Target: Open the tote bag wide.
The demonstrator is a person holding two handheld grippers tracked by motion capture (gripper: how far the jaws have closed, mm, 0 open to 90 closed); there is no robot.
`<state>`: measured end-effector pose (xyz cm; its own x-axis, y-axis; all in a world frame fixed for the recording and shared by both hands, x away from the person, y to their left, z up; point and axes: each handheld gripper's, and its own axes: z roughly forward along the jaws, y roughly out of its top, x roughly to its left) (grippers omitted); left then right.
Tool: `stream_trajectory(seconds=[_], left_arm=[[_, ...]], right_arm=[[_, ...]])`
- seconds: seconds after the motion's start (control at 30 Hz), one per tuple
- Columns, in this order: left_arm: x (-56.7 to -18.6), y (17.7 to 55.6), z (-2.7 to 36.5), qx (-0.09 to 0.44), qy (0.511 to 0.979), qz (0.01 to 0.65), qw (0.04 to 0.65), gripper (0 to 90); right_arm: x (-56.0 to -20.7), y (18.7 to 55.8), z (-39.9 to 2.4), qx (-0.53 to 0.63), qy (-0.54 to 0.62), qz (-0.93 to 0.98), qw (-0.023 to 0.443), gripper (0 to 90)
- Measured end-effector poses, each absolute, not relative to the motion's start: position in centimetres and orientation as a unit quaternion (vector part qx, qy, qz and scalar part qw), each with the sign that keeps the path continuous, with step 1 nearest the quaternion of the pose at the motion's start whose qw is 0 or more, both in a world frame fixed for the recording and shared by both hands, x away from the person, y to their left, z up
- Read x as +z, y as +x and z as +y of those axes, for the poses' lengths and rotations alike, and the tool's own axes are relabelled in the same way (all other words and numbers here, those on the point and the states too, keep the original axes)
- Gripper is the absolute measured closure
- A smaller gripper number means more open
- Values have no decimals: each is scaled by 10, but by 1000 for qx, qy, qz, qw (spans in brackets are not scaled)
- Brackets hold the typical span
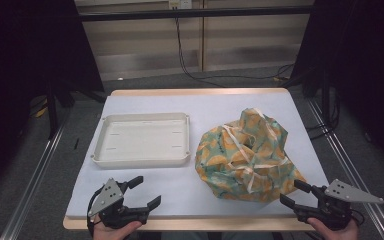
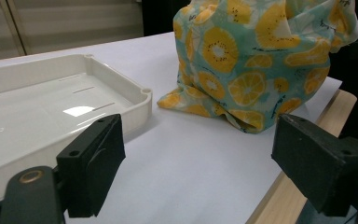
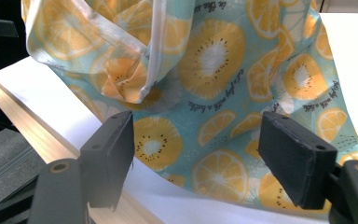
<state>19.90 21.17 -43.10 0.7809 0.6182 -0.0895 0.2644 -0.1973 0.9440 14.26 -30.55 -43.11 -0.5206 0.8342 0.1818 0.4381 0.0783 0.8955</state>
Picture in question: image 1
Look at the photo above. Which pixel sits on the black metal stand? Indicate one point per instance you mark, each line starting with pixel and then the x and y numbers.
pixel 52 113

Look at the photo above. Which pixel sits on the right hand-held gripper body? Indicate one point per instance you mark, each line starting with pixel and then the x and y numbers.
pixel 330 210

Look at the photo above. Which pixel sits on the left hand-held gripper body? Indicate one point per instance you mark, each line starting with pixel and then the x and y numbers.
pixel 111 213

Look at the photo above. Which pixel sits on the black horizontal bar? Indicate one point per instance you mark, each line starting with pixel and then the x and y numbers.
pixel 196 13

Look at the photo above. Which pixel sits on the white plastic tray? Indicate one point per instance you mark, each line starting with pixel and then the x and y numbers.
pixel 143 143

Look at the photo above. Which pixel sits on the person's right hand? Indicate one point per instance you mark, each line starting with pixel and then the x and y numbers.
pixel 340 235

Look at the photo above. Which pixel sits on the metal floor rail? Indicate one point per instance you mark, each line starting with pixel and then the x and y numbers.
pixel 356 180
pixel 30 186

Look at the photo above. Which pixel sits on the black curtain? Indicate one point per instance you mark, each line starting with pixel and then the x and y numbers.
pixel 363 66
pixel 23 66

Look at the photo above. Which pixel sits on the white wall outlet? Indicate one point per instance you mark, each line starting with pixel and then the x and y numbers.
pixel 180 3

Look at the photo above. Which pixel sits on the lemon print fabric bag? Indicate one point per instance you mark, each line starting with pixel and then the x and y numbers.
pixel 246 160

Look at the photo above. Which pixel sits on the person's left hand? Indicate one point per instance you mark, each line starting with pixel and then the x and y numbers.
pixel 113 234

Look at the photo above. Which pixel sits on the white table cover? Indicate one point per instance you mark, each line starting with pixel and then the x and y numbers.
pixel 196 105

